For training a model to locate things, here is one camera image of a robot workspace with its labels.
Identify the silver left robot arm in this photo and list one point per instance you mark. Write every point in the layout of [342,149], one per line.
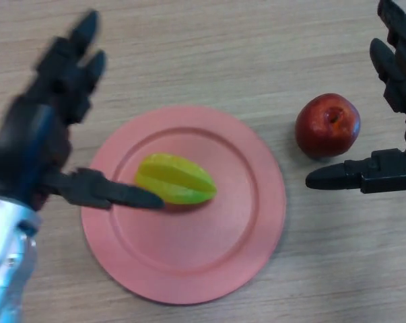
[7,255]

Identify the yellow green starfruit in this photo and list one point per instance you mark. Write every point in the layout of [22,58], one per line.
[179,178]

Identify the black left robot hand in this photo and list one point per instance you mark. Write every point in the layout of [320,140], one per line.
[37,128]

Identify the red apple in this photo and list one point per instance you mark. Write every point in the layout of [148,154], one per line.
[324,131]

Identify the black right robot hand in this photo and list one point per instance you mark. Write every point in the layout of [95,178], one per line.
[384,175]

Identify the pink round plate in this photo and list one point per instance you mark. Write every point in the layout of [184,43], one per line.
[196,249]

